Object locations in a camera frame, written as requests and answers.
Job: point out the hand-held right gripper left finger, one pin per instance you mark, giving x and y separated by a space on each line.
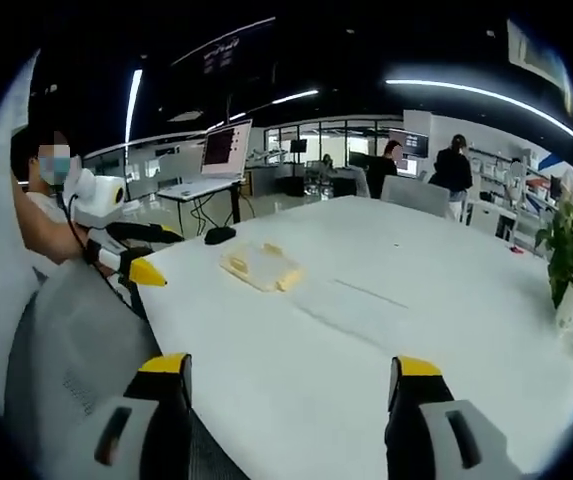
131 430

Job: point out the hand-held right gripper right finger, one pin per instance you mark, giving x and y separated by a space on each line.
446 430

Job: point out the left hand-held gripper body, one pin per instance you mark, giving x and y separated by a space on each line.
97 195

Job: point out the white standing desk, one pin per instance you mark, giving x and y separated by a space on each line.
191 190

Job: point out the small black device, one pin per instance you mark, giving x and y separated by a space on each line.
220 235

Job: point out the grey mesh office chair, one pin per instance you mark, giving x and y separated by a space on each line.
81 330

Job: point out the person's upper body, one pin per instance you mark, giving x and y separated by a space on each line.
20 150

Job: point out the small black monitor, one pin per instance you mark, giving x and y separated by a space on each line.
299 146

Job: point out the hanging ceiling screen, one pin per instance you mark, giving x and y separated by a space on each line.
221 57

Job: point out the small red object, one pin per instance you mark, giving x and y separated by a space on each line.
517 249

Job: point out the light grey chair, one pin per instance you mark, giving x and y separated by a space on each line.
413 195

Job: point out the wall display screen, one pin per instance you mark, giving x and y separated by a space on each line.
413 142

